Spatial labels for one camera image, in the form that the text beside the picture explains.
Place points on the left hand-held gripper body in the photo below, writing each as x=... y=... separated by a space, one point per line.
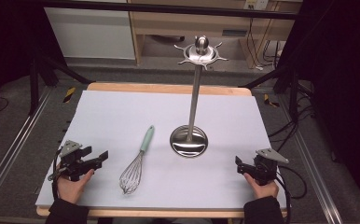
x=72 y=161

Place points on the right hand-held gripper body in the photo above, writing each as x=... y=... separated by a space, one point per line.
x=264 y=169

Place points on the steel utensil stand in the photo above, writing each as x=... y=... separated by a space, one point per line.
x=193 y=102

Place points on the person's right hand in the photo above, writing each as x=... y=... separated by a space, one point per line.
x=263 y=190

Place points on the person's left hand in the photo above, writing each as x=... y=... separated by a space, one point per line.
x=71 y=189

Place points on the yellow black striped tape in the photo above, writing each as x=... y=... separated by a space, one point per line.
x=69 y=94
x=270 y=101

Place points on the white table mat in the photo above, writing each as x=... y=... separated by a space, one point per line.
x=168 y=109

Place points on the wooden table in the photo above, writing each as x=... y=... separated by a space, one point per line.
x=168 y=88

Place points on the white cabinet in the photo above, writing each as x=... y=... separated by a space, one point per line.
x=91 y=31

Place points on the white power strip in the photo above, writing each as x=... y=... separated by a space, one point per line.
x=256 y=4

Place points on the black metal crossbar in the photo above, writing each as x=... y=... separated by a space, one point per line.
x=168 y=8

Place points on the metal floor rail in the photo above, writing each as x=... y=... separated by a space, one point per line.
x=311 y=165
x=16 y=140

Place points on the black frame leg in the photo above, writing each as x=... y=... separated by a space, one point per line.
x=33 y=84
x=293 y=90

